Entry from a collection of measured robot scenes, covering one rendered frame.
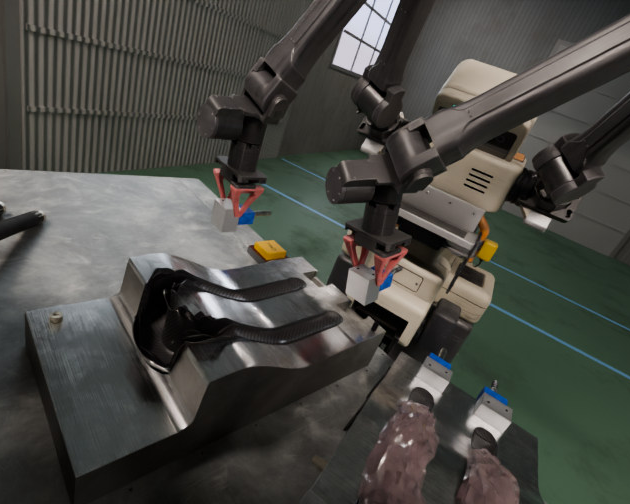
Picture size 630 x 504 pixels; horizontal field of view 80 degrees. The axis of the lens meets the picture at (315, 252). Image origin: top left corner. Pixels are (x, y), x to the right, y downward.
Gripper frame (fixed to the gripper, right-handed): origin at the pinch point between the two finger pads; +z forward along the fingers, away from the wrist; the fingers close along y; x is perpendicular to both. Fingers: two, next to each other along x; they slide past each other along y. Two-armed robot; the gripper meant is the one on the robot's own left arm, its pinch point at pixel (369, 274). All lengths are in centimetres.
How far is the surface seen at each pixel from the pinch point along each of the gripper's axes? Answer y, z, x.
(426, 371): 15.1, 12.3, 1.4
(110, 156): -285, 50, 27
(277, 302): -7.7, 5.4, -14.7
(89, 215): -57, 4, -33
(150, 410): 2.8, 5.0, -40.6
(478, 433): 26.4, 16.4, 1.3
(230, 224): -27.4, -1.8, -13.1
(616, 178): -93, 89, 733
